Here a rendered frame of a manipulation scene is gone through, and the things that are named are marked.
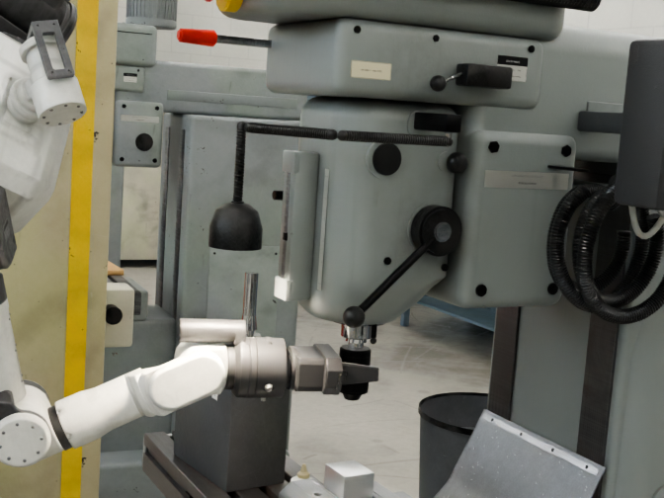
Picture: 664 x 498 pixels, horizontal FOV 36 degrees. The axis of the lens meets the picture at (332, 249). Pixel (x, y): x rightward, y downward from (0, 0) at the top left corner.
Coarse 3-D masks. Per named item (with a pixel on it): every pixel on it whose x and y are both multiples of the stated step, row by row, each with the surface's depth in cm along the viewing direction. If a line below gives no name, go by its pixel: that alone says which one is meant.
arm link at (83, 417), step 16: (32, 384) 147; (112, 384) 144; (32, 400) 142; (48, 400) 148; (64, 400) 144; (80, 400) 143; (96, 400) 143; (112, 400) 143; (128, 400) 143; (48, 416) 142; (64, 416) 142; (80, 416) 142; (96, 416) 142; (112, 416) 143; (128, 416) 144; (64, 432) 141; (80, 432) 142; (96, 432) 143; (64, 448) 143
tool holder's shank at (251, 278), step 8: (248, 272) 183; (248, 280) 181; (256, 280) 182; (248, 288) 181; (256, 288) 182; (248, 296) 182; (256, 296) 182; (248, 304) 182; (256, 304) 183; (248, 312) 182; (248, 320) 182; (256, 320) 183; (248, 328) 182; (256, 328) 183
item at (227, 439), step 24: (192, 408) 190; (216, 408) 181; (240, 408) 178; (264, 408) 181; (288, 408) 184; (192, 432) 190; (216, 432) 182; (240, 432) 179; (264, 432) 182; (192, 456) 190; (216, 456) 182; (240, 456) 180; (264, 456) 182; (216, 480) 182; (240, 480) 180; (264, 480) 183
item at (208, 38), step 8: (184, 32) 143; (192, 32) 143; (200, 32) 144; (208, 32) 144; (184, 40) 143; (192, 40) 143; (200, 40) 144; (208, 40) 144; (216, 40) 145; (224, 40) 146; (232, 40) 146; (240, 40) 147; (248, 40) 148; (256, 40) 148; (264, 40) 149
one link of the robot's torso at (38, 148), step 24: (0, 48) 147; (0, 72) 145; (24, 72) 148; (0, 96) 143; (0, 120) 141; (24, 120) 144; (0, 144) 140; (24, 144) 142; (48, 144) 146; (0, 168) 139; (24, 168) 141; (48, 168) 145; (24, 192) 141; (48, 192) 146; (24, 216) 147
